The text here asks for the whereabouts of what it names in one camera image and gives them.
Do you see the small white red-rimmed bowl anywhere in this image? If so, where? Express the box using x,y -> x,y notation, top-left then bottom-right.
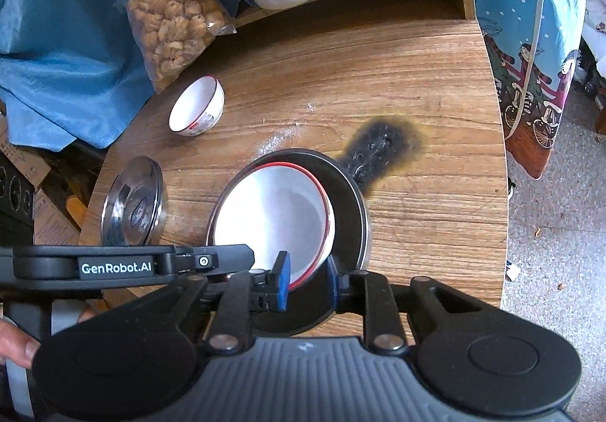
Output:
169,76 -> 225,137

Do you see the bag of biscuits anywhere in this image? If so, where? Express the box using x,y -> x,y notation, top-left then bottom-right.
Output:
117,0 -> 236,93

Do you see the steel plate with sticker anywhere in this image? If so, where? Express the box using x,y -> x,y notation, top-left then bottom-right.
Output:
101,156 -> 167,247

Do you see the person's left hand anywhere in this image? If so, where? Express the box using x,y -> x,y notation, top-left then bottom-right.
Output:
0,318 -> 40,370

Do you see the blue patterned curtain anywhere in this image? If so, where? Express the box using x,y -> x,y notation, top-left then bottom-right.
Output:
476,0 -> 586,179

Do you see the large white red-rimmed bowl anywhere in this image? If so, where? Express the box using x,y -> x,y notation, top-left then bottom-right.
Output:
209,161 -> 336,290

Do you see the blue cloth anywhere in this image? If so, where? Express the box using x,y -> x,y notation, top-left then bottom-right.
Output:
1,0 -> 243,151

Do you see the white bedding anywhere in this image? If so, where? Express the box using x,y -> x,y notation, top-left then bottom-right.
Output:
583,0 -> 605,77

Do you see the steel bowl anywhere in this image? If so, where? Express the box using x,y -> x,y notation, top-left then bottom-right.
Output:
206,148 -> 372,337

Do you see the lower cardboard box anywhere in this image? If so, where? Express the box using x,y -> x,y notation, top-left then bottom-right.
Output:
33,189 -> 79,245

